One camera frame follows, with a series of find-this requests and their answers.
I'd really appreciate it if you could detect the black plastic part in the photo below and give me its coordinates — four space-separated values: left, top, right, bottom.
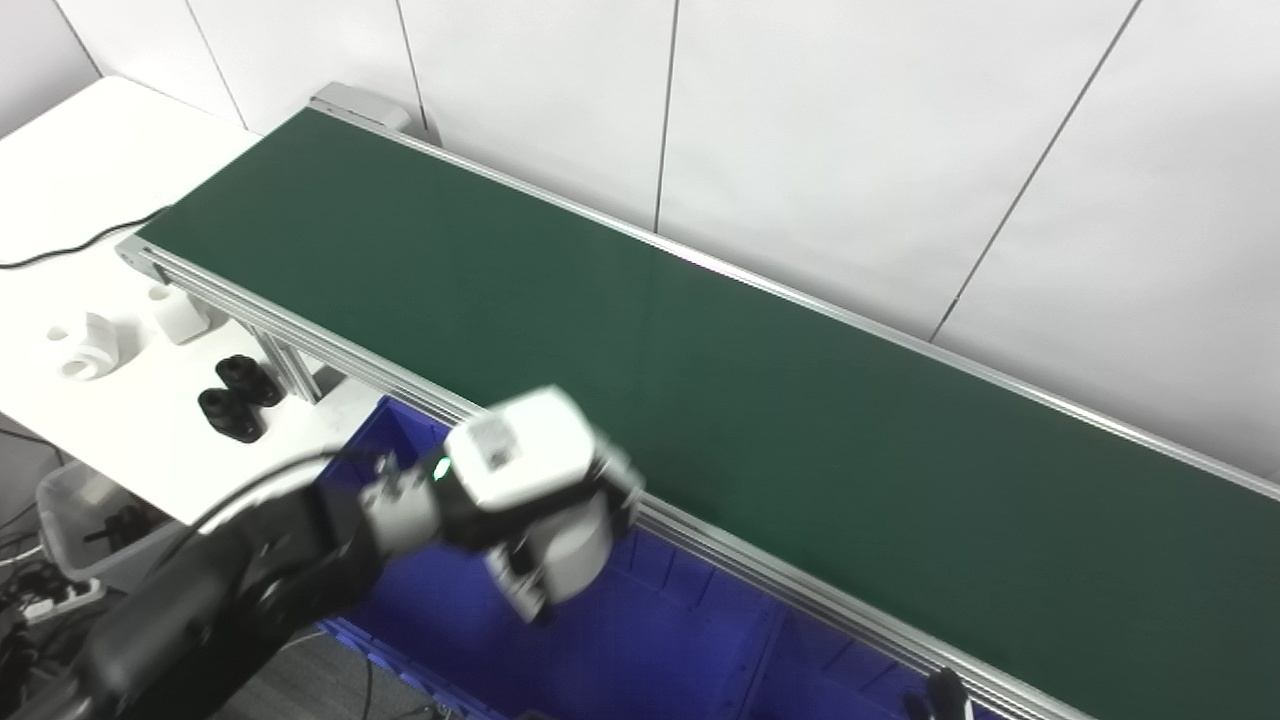
216 354 285 408
197 387 267 444

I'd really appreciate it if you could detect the white bracket part with holes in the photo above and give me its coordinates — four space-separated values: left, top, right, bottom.
47 312 133 382

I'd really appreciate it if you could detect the clear plastic container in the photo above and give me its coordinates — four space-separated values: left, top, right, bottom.
36 462 186 593

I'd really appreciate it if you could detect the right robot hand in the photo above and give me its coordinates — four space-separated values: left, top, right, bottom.
905 668 971 720

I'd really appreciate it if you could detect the white block part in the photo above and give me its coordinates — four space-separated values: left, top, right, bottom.
150 285 216 346

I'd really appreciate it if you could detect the green conveyor belt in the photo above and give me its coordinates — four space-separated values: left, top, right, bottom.
138 108 1280 720
115 82 1280 720

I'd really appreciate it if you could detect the large blue plastic bin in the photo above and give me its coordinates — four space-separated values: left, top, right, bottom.
745 610 1011 720
318 395 786 720

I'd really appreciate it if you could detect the black power cable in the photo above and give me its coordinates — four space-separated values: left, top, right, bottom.
0 205 173 271

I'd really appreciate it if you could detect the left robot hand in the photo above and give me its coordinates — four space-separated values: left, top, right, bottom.
358 385 646 626

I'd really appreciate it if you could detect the white power strip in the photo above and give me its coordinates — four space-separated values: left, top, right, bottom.
20 578 109 626

